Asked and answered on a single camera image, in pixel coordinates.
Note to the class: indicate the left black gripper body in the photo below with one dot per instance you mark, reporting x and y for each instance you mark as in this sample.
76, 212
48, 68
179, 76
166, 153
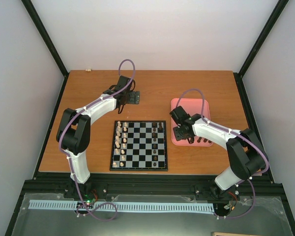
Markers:
132, 100

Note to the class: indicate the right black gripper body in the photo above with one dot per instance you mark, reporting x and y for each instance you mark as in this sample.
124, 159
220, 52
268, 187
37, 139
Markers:
181, 134

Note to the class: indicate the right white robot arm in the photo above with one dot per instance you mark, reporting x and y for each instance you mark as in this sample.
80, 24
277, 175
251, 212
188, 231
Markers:
246, 155

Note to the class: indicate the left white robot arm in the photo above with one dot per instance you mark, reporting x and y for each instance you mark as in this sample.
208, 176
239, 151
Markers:
73, 134

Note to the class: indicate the pink plastic tray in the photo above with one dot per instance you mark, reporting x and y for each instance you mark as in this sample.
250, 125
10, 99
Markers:
191, 106

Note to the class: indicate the black white chessboard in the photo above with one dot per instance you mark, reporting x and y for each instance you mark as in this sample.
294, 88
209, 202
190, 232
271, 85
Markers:
133, 146

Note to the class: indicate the black aluminium frame rail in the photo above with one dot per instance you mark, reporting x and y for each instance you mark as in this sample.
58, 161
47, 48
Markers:
114, 184

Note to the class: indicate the light blue cable duct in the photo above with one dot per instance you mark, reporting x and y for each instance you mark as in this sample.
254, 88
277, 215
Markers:
126, 207

